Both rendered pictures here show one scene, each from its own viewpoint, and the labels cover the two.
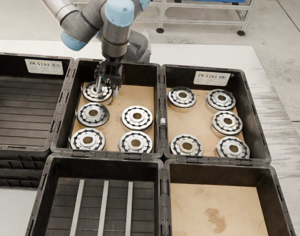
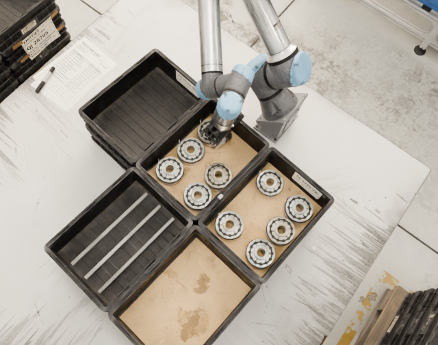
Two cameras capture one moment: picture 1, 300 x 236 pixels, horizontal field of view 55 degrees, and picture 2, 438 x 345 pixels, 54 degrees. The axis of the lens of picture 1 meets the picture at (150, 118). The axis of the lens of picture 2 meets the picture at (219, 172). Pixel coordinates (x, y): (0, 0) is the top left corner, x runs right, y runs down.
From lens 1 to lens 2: 0.83 m
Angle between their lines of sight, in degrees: 27
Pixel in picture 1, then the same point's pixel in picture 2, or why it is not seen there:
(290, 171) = (314, 303)
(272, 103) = (371, 241)
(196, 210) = (196, 268)
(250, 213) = (228, 300)
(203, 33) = not seen: outside the picture
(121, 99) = (225, 149)
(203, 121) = (267, 214)
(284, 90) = not seen: outside the picture
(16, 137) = (132, 131)
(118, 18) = (221, 113)
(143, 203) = (169, 237)
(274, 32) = not seen: outside the picture
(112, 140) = (189, 179)
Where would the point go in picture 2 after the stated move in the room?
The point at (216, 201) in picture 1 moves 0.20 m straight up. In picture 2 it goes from (214, 274) to (218, 265)
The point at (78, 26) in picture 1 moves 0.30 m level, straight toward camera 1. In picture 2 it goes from (209, 87) to (160, 158)
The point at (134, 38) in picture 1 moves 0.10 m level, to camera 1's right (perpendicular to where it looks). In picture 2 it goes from (279, 100) to (298, 118)
